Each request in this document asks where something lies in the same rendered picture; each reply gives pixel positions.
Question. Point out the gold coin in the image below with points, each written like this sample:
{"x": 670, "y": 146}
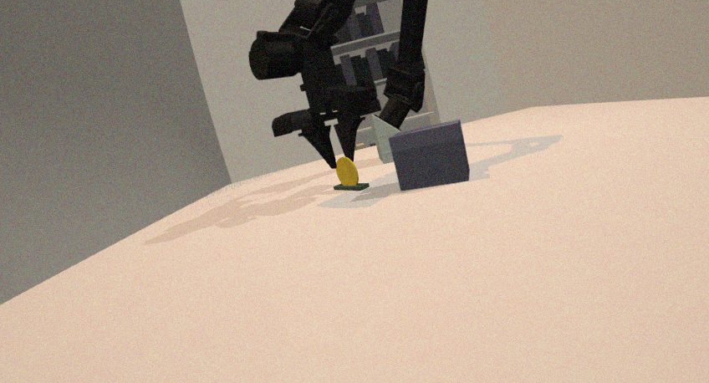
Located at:
{"x": 347, "y": 171}

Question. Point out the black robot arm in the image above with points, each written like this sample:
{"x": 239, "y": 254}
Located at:
{"x": 294, "y": 50}

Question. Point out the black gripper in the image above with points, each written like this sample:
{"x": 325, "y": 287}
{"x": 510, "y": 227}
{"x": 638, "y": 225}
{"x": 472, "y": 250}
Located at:
{"x": 311, "y": 122}

